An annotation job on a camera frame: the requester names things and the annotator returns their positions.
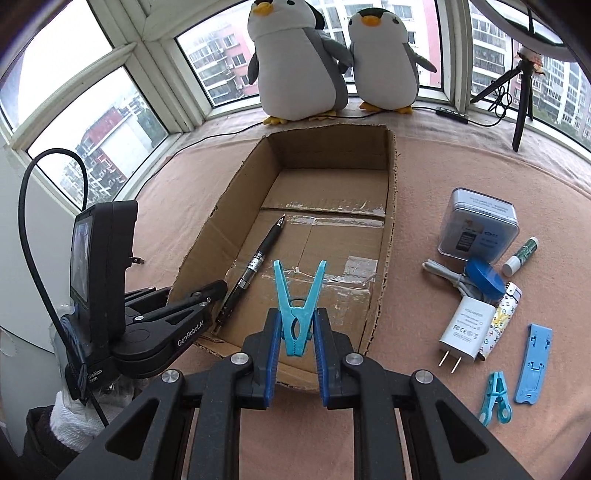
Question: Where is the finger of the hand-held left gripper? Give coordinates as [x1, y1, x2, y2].
[124, 287, 169, 319]
[113, 279, 228, 376]

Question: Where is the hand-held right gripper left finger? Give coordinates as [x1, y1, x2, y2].
[58, 308, 283, 480]

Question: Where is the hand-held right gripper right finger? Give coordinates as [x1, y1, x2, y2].
[314, 308, 536, 480]

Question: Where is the cyan plastic clothespin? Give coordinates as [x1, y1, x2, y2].
[273, 259, 327, 357]
[478, 371, 513, 426]

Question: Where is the white power adapter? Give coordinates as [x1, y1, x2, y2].
[436, 298, 497, 374]

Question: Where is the cardboard box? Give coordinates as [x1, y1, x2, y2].
[167, 124, 399, 393]

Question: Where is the white printed lighter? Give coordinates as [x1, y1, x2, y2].
[478, 282, 523, 363]

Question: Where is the blue folding phone stand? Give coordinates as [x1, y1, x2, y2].
[514, 323, 553, 406]

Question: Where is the green and white glue stick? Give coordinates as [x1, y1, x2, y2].
[502, 236, 540, 277]

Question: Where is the person's left forearm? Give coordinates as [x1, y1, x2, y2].
[23, 391, 112, 480]

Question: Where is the black pen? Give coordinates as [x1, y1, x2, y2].
[216, 215, 287, 329]

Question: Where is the pink blanket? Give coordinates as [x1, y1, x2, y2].
[111, 99, 591, 480]

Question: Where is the blue round disc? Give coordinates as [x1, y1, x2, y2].
[464, 257, 505, 301]

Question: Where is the clear plastic case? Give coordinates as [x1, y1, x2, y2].
[438, 187, 520, 265]

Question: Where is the black inline remote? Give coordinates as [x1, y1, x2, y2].
[436, 106, 471, 124]

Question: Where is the large penguin plush toy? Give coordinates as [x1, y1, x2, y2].
[247, 0, 352, 126]

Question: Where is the small penguin plush toy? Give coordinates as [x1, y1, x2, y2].
[346, 7, 437, 114]

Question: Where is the black tripod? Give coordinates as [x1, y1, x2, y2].
[470, 46, 550, 152]

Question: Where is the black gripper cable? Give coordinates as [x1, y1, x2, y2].
[18, 148, 112, 428]

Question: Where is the grey coiled cable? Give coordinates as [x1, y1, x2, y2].
[422, 259, 483, 301]

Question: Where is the white window frame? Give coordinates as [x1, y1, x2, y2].
[0, 0, 591, 208]

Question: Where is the black ring light cable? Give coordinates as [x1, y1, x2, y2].
[468, 80, 514, 127]

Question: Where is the white ring light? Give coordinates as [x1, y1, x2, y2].
[468, 0, 591, 63]

